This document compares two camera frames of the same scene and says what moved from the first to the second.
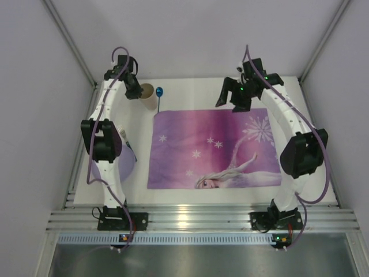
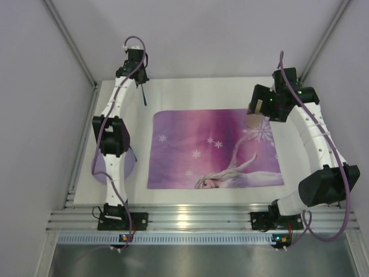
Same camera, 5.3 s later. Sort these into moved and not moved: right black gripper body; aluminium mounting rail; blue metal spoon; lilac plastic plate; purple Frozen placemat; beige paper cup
Moved: beige paper cup; right black gripper body; blue metal spoon
Not moved: aluminium mounting rail; purple Frozen placemat; lilac plastic plate
